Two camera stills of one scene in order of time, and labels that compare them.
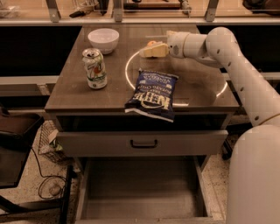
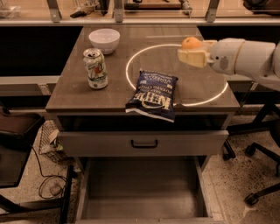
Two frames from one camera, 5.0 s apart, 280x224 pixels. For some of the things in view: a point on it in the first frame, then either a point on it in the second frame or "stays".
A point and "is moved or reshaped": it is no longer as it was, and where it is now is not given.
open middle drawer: x=143 y=190 stays
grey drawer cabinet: x=145 y=122 stays
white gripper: x=176 y=44 → x=224 y=56
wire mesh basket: x=50 y=150 stays
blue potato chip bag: x=153 y=95 stays
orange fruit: x=150 y=43 is moved or reshaped
